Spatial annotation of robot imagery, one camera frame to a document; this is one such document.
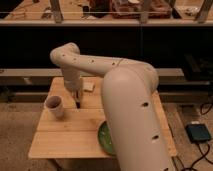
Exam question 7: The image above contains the green plate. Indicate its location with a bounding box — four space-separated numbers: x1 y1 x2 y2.
97 121 116 156

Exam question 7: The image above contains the wooden folding table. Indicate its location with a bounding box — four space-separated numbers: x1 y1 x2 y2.
28 76 178 160

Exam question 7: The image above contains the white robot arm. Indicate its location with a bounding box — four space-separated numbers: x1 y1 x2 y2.
50 43 175 171

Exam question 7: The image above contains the black cable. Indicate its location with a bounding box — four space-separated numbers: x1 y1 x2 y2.
172 141 213 171

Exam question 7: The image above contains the black eraser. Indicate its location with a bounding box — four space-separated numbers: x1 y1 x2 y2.
76 99 81 108

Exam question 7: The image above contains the black power box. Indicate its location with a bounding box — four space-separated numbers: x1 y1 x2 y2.
186 124 212 143

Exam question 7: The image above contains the wooden shelf rack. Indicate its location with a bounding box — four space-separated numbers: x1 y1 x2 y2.
0 0 213 27

